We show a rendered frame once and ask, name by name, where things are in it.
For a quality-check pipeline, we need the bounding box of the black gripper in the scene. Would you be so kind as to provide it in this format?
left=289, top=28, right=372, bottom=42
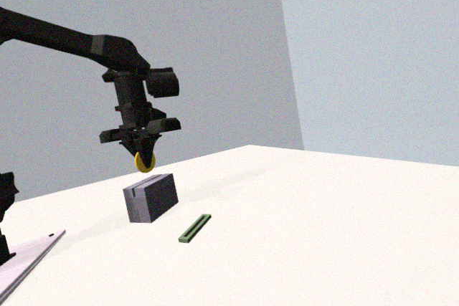
left=99, top=97, right=181, bottom=168

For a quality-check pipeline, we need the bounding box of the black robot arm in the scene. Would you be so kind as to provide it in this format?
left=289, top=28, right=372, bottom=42
left=0, top=7, right=179, bottom=223

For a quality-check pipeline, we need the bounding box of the gold coin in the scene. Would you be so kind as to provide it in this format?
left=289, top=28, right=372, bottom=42
left=135, top=152, right=156, bottom=173

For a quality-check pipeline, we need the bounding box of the green slotted holder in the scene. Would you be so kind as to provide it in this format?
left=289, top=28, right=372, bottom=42
left=178, top=214, right=212, bottom=244

